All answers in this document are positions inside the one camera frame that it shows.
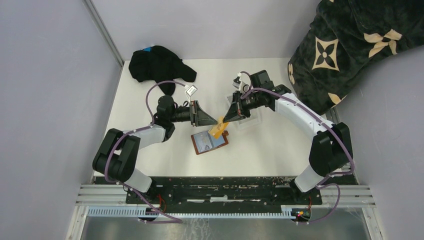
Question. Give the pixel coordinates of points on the clear acrylic card box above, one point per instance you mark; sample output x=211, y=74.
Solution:
x=253, y=120

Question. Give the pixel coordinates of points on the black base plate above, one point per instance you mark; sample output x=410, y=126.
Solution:
x=212, y=195

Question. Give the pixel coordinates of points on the black cloth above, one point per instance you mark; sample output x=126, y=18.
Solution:
x=158, y=64

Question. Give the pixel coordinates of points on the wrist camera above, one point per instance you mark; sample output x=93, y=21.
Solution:
x=190, y=90
x=239, y=84

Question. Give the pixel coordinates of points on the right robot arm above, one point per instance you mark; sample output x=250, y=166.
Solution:
x=331, y=146

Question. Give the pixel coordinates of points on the brown leather card holder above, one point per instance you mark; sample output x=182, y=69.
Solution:
x=217, y=143

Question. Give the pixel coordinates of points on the aluminium rail frame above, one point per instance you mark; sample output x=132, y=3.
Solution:
x=274, y=147

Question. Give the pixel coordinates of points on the black patterned blanket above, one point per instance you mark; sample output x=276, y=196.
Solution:
x=344, y=38

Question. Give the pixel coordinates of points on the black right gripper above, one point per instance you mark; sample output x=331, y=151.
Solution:
x=233, y=114

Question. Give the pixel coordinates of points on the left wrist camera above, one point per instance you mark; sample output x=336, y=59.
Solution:
x=190, y=90

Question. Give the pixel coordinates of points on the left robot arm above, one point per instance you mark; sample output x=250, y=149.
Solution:
x=118, y=152

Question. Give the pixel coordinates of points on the silver VIP credit card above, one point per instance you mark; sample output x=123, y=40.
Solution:
x=203, y=142

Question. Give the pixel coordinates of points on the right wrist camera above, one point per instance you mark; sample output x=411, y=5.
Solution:
x=239, y=84

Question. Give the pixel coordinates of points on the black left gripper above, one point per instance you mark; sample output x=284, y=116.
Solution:
x=201, y=118

